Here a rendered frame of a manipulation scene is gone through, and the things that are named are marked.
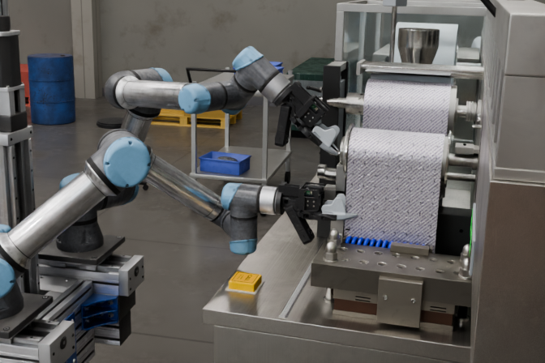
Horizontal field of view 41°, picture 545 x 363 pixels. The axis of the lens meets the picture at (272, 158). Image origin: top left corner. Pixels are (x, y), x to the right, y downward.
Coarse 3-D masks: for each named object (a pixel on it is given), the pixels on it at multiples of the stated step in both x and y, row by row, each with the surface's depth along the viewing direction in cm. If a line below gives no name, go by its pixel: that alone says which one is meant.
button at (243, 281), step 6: (234, 276) 191; (240, 276) 191; (246, 276) 191; (252, 276) 191; (258, 276) 191; (234, 282) 188; (240, 282) 187; (246, 282) 187; (252, 282) 187; (258, 282) 190; (234, 288) 188; (240, 288) 187; (246, 288) 187; (252, 288) 186
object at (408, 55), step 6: (402, 48) 247; (408, 48) 245; (414, 48) 244; (402, 54) 249; (408, 54) 247; (414, 54) 246; (420, 54) 245; (426, 54) 245; (432, 54) 247; (402, 60) 250; (408, 60) 248; (414, 60) 247; (420, 60) 246; (426, 60) 247; (432, 60) 249
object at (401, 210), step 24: (360, 192) 187; (384, 192) 185; (408, 192) 183; (432, 192) 182; (360, 216) 188; (384, 216) 186; (408, 216) 185; (432, 216) 183; (384, 240) 188; (408, 240) 186; (432, 240) 184
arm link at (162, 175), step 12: (108, 132) 187; (144, 144) 194; (156, 156) 197; (156, 168) 195; (168, 168) 197; (144, 180) 197; (156, 180) 196; (168, 180) 197; (180, 180) 198; (192, 180) 202; (168, 192) 199; (180, 192) 199; (192, 192) 200; (204, 192) 202; (192, 204) 202; (204, 204) 202; (216, 204) 204; (204, 216) 205; (216, 216) 205
